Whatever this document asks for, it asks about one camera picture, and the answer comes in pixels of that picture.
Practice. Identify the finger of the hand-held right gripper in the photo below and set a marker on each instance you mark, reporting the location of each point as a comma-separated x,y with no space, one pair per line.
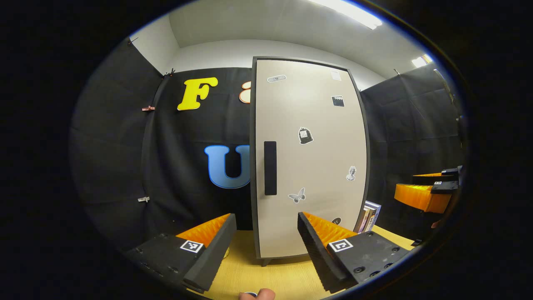
429,179
443,186

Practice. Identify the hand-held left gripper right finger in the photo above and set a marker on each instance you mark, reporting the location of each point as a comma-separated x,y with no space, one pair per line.
316,250

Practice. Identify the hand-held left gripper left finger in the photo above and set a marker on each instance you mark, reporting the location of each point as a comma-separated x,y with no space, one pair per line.
212,254

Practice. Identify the yellow coaster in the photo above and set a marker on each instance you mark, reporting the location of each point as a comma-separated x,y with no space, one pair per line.
227,252

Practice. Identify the grey cabinet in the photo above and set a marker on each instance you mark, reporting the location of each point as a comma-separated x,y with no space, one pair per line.
252,166

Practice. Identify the beige cabinet door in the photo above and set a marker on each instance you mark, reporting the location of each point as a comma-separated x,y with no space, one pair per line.
312,104

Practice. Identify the pink spine book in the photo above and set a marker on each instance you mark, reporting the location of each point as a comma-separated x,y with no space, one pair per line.
360,221

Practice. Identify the white spine book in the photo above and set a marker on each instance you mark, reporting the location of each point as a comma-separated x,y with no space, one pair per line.
366,218

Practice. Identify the silver clip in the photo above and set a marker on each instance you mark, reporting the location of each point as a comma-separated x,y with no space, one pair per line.
143,199

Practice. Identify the small ceiling light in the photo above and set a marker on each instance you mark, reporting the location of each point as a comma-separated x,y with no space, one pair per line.
421,61

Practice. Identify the black backdrop cloth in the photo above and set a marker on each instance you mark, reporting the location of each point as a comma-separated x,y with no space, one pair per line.
116,146

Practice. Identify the copper clip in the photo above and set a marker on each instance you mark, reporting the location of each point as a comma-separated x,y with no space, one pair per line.
148,108

